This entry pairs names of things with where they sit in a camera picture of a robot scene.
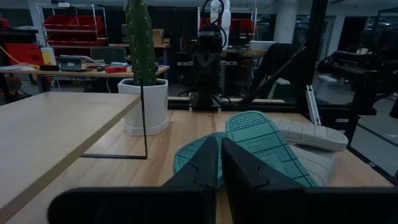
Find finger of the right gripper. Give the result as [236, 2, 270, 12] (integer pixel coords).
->
[207, 53, 218, 80]
[198, 53, 208, 80]

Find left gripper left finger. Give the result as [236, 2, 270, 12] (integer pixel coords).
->
[48, 136, 218, 224]

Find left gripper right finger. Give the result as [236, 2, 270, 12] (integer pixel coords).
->
[220, 138, 398, 224]

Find grey rubber slide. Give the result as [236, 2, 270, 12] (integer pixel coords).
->
[289, 143, 338, 187]
[272, 119, 349, 152]

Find teal rubber slide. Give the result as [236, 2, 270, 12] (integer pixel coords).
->
[172, 131, 229, 189]
[224, 110, 320, 189]

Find wooden shelf black legs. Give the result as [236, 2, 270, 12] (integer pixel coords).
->
[0, 91, 149, 224]

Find cardboard box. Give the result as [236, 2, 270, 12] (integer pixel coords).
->
[152, 28, 165, 45]

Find white hexagonal plant pot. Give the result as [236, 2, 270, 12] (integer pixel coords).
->
[117, 77, 170, 137]

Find green cactus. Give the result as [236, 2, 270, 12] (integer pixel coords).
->
[126, 0, 159, 86]

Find black office chair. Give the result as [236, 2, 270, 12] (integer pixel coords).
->
[90, 46, 127, 65]

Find silver aluminium bar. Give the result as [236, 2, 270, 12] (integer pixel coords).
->
[305, 84, 322, 126]

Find long wooden worktable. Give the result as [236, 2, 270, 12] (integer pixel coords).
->
[0, 63, 171, 94]

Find grey electronic device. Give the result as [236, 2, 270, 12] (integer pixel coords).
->
[58, 55, 96, 72]

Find yellowish plastic bottle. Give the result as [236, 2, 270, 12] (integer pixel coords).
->
[40, 47, 57, 66]

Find red toolbox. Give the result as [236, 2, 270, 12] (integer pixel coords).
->
[4, 42, 45, 67]

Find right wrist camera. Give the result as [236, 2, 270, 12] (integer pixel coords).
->
[197, 30, 224, 53]

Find wire rack red bins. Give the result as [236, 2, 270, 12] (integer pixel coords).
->
[197, 6, 258, 47]
[36, 2, 109, 57]

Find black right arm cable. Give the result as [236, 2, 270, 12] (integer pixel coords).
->
[201, 0, 228, 49]

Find black aluminium rig frame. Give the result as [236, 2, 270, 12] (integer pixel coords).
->
[167, 0, 398, 187]

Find yellow hanging cable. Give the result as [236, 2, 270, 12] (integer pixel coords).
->
[0, 45, 24, 68]

